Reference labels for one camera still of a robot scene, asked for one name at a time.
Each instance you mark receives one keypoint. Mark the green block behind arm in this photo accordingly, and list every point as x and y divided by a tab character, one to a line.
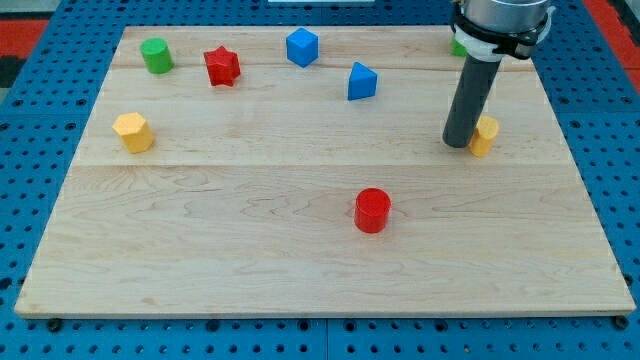
457	49

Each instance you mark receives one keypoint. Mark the yellow hexagon block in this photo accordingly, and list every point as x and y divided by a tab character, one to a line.
134	132

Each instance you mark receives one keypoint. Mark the red cylinder block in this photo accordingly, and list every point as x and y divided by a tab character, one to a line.
372	208

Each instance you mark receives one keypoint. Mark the blue cube block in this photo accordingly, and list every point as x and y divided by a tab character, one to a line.
302	47

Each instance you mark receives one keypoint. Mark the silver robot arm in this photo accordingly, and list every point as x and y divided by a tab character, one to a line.
492	29

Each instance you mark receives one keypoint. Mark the red star block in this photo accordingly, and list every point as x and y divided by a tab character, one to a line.
222	66

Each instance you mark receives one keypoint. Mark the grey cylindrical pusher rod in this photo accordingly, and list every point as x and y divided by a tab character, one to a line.
472	91

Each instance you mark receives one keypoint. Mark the wooden board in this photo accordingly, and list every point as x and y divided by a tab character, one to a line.
243	207

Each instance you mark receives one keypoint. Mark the yellow block behind rod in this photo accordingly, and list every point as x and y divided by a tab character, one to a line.
485	133

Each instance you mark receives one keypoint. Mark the blue triangle block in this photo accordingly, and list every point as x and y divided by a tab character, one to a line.
362	82

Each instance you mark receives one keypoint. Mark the green cylinder block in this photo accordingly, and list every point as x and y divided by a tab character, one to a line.
156	55

